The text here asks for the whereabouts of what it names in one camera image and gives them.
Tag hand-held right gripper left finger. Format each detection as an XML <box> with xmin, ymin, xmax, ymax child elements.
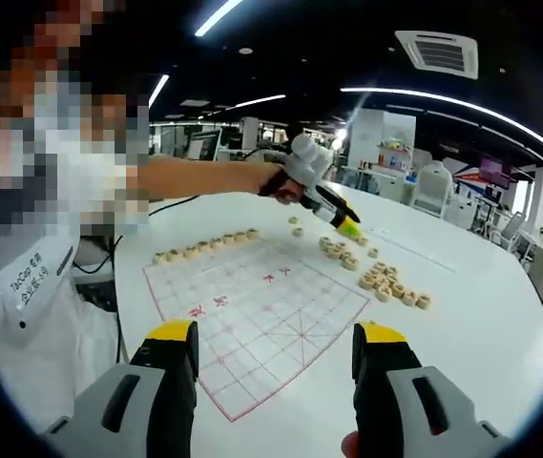
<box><xmin>39</xmin><ymin>319</ymin><xmax>200</xmax><ymax>458</ymax></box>

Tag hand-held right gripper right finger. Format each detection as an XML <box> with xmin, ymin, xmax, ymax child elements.
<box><xmin>350</xmin><ymin>322</ymin><xmax>513</xmax><ymax>458</ymax></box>

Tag person's right hand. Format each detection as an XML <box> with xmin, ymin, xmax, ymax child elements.
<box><xmin>341</xmin><ymin>431</ymin><xmax>361</xmax><ymax>458</ymax></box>

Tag red blue wall graphic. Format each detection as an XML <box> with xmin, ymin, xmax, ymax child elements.
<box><xmin>456</xmin><ymin>164</ymin><xmax>487</xmax><ymax>186</ymax></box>

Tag curved ceiling light strip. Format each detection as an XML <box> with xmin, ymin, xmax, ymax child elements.
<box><xmin>340</xmin><ymin>85</ymin><xmax>543</xmax><ymax>173</ymax></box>
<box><xmin>194</xmin><ymin>0</ymin><xmax>244</xmax><ymax>38</ymax></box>

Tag black cable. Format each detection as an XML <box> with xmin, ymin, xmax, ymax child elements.
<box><xmin>71</xmin><ymin>193</ymin><xmax>201</xmax><ymax>277</ymax></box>

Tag person's left hand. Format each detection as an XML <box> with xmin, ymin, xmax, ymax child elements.
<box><xmin>258</xmin><ymin>164</ymin><xmax>306</xmax><ymax>207</ymax></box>

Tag white high-back chair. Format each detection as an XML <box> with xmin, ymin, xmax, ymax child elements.
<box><xmin>413</xmin><ymin>160</ymin><xmax>454</xmax><ymax>219</ymax></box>

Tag arranged rows of chess pieces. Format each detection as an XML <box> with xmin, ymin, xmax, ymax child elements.
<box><xmin>152</xmin><ymin>227</ymin><xmax>261</xmax><ymax>266</ymax></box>

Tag purple screen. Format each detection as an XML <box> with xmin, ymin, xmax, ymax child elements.
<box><xmin>480</xmin><ymin>156</ymin><xmax>513</xmax><ymax>188</ymax></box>

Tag straight ceiling light strip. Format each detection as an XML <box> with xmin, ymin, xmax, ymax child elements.
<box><xmin>198</xmin><ymin>94</ymin><xmax>286</xmax><ymax>118</ymax></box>
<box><xmin>149</xmin><ymin>73</ymin><xmax>171</xmax><ymax>109</ymax></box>

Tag shelf with colourful items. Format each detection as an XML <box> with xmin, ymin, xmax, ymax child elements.
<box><xmin>376</xmin><ymin>137</ymin><xmax>415</xmax><ymax>172</ymax></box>

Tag pile of wooden chess pieces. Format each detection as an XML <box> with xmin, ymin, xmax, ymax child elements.
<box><xmin>317</xmin><ymin>228</ymin><xmax>433</xmax><ymax>312</ymax></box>

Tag paper chessboard red grid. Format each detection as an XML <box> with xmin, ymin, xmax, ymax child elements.
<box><xmin>141</xmin><ymin>232</ymin><xmax>372</xmax><ymax>425</ymax></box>

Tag ceiling air conditioner vent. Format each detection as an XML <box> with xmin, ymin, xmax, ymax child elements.
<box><xmin>394</xmin><ymin>30</ymin><xmax>480</xmax><ymax>81</ymax></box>

